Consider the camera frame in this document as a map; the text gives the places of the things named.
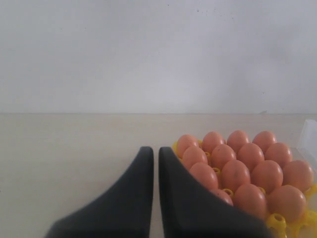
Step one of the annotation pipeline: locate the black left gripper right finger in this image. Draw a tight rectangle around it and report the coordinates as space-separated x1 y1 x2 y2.
158 147 273 238

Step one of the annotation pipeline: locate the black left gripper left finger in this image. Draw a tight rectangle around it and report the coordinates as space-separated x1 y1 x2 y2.
46 146 154 238

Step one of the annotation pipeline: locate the brown egg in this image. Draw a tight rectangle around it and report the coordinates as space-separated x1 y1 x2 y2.
237 143 264 172
227 130 250 153
267 185 307 223
264 142 293 168
189 162 219 190
283 160 315 192
176 134 199 158
202 131 226 153
220 160 251 192
252 130 277 153
209 144 236 170
251 160 283 194
233 184 267 220
182 146 208 170
210 189 233 206

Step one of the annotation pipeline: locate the yellow plastic egg tray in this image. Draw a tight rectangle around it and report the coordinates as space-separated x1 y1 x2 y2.
172 138 317 238

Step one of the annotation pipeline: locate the clear plastic bin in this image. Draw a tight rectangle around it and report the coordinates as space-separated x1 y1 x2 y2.
297 119 317 157

